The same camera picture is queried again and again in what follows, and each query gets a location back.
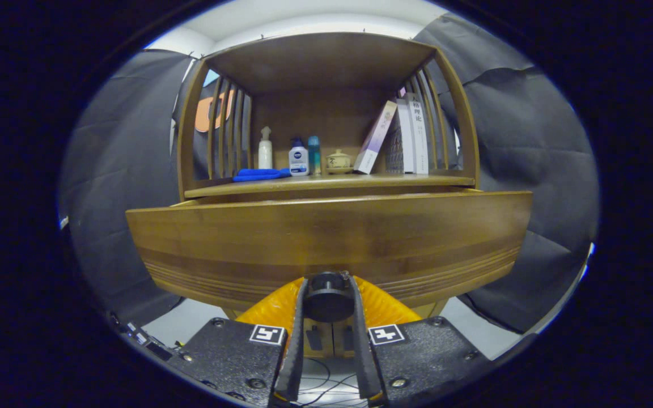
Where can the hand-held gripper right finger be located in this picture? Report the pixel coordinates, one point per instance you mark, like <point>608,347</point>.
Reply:
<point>360,351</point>

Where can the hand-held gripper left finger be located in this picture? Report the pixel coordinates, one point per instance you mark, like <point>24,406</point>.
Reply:
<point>295,351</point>

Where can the wooden drawer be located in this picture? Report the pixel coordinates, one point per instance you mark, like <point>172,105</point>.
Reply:
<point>326,238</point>

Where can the wooden cabinet door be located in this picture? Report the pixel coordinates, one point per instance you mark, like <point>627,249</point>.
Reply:
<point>339,350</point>
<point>326,350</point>

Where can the wooden countertop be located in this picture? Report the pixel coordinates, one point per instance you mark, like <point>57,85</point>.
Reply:
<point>332,182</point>

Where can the wooden cabinet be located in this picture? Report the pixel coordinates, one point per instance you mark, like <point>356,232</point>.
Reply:
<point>315,62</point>

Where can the blue cloth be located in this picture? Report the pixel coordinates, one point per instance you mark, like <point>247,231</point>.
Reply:
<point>258,174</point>

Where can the white lotion bottle blue cap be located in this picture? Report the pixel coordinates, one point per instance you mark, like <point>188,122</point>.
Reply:
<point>299,161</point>

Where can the beige lidded teacup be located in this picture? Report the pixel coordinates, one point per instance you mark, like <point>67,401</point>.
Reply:
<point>339,161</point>

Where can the teal bottle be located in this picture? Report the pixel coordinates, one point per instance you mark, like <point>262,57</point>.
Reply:
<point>314,156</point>

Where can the white pump bottle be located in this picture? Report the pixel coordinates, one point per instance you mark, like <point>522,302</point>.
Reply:
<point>265,153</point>

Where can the purple white leaning book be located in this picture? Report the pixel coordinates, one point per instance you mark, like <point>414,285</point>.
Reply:
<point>374,139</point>

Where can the plain white book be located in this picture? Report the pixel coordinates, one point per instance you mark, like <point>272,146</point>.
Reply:
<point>406,136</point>

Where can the white book black characters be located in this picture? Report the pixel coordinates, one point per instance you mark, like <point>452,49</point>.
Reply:
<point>419,136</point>

